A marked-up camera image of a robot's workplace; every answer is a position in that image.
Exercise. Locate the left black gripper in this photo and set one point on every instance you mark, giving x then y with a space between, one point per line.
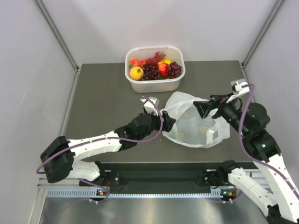
168 122

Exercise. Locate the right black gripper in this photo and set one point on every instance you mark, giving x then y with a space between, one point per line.
203 107

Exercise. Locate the white plastic fruit bag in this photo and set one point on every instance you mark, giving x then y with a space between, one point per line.
190 130

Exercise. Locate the light pink grape bunch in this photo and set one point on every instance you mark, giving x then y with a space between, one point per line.
158 57

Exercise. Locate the dark red grape bunch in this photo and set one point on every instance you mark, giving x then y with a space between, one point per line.
151 75

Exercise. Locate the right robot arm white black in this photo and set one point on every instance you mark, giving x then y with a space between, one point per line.
280 205

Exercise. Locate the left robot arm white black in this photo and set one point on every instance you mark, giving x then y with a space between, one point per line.
64 158

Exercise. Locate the yellow banana bunch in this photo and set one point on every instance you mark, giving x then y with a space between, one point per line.
166 61

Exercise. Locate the white plastic tub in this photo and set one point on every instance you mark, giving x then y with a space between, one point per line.
160 85

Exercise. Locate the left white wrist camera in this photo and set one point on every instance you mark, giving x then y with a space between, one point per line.
150 105

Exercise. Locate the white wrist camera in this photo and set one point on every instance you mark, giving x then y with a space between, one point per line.
239 88
150 105

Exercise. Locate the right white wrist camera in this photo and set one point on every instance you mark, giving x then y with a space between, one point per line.
239 88

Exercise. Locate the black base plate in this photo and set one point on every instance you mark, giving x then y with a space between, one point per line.
188 177

